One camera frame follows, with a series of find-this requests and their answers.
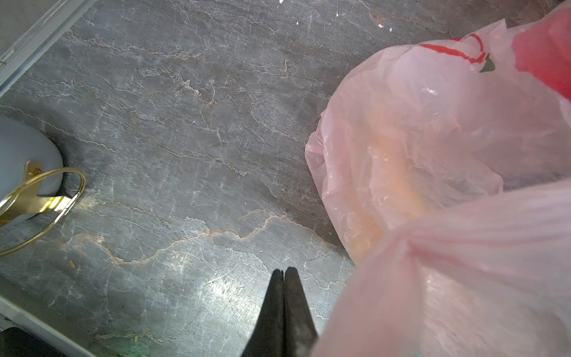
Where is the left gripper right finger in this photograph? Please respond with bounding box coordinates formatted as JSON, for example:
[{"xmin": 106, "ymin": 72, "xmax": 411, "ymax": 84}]
[{"xmin": 284, "ymin": 267, "xmax": 318, "ymax": 357}]

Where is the pink plastic bag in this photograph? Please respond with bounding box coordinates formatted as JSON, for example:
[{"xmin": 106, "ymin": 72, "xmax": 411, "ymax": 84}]
[{"xmin": 306, "ymin": 1, "xmax": 570, "ymax": 356}]

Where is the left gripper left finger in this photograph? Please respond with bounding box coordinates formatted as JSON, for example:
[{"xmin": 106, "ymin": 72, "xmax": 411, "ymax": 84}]
[{"xmin": 242, "ymin": 269, "xmax": 285, "ymax": 357}]

